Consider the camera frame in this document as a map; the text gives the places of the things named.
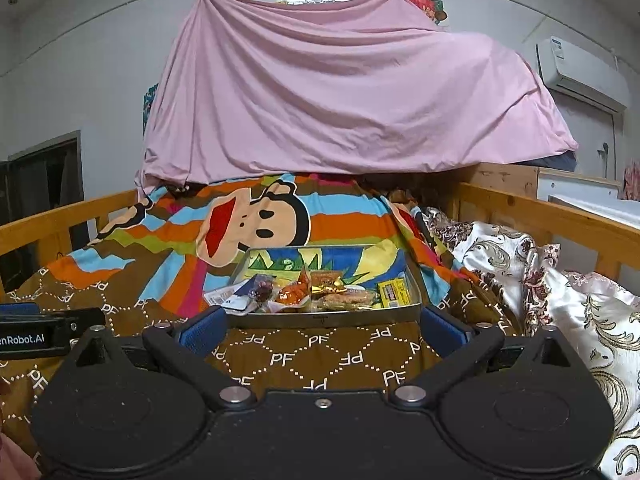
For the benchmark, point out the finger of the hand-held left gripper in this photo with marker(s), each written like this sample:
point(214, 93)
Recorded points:
point(17, 308)

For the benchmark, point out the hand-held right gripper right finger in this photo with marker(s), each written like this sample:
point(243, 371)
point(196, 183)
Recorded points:
point(442, 329)

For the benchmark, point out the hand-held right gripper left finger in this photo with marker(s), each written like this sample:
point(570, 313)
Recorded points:
point(202, 330)

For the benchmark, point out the white and pink snack packet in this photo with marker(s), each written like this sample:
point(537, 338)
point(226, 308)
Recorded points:
point(220, 296)

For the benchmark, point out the blue and white snack packet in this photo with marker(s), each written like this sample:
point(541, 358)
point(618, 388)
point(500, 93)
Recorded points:
point(237, 304)

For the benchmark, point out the clear bag of orange snacks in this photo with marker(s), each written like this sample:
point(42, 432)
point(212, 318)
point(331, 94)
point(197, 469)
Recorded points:
point(292, 292)

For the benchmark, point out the rice cracker packet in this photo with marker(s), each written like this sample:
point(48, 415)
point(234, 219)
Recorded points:
point(347, 301)

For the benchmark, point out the metal tray with dinosaur print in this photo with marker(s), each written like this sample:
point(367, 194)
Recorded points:
point(325, 317)

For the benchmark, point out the clear biscuit packet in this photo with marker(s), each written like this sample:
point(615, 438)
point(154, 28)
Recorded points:
point(327, 277)

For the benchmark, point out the brown cartoon monkey printed blanket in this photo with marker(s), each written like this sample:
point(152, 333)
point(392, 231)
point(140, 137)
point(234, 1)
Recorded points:
point(125, 260)

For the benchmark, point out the pink fleece cloth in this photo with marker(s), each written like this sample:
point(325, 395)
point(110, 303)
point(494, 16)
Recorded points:
point(12, 460)

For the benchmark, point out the dark window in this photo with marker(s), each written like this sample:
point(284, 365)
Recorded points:
point(40, 185)

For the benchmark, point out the wooden cabinet with white top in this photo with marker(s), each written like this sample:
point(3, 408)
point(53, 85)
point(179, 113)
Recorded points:
point(500, 177)

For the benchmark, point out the dark blue cloth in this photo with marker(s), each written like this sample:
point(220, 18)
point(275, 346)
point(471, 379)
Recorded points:
point(560, 162)

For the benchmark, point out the teal patterned cloth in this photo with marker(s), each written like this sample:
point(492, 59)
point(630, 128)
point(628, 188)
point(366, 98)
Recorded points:
point(150, 105)

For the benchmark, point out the white door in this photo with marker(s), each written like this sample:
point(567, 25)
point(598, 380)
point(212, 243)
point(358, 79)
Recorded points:
point(585, 140)

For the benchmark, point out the pink floral cloth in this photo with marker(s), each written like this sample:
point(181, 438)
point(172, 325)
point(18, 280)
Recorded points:
point(632, 180)

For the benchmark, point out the pink bedsheet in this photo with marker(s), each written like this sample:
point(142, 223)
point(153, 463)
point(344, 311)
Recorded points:
point(350, 95)

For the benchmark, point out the white air conditioner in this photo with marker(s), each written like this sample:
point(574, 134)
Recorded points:
point(575, 67)

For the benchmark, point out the floral wall poster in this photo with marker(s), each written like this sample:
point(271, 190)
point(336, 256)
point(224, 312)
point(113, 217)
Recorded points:
point(430, 10)

